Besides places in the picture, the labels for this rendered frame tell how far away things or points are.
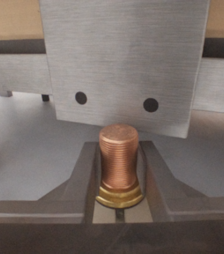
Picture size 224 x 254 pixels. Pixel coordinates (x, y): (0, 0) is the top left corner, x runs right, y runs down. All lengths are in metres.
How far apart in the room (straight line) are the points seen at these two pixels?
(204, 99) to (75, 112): 0.12
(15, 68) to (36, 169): 0.16
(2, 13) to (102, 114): 0.24
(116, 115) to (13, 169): 0.23
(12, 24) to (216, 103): 0.29
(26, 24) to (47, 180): 0.23
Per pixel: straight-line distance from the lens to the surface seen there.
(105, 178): 0.16
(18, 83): 0.28
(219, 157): 0.37
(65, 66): 0.16
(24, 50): 0.33
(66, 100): 0.17
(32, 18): 0.31
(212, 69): 0.19
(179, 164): 0.32
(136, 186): 0.16
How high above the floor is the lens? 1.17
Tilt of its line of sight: 27 degrees up
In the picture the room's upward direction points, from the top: 179 degrees clockwise
